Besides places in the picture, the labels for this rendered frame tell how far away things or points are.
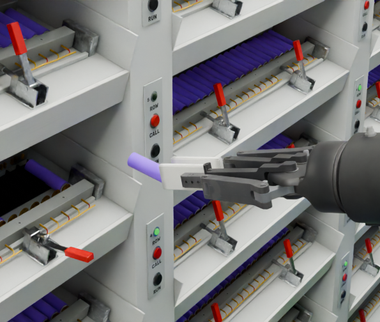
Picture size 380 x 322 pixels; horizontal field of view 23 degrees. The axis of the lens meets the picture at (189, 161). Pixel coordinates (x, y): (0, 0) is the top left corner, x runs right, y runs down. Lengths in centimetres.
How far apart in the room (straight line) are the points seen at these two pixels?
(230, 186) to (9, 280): 29
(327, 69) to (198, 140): 43
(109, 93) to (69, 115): 8
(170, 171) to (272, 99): 57
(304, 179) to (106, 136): 36
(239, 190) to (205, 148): 45
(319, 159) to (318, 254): 101
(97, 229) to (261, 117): 45
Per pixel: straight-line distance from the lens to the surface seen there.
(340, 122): 185
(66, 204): 120
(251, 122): 152
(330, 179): 94
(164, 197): 130
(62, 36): 115
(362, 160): 92
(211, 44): 133
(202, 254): 152
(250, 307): 175
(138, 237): 127
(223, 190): 99
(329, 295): 203
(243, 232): 160
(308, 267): 190
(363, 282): 226
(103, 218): 122
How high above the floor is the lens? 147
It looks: 24 degrees down
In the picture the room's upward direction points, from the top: straight up
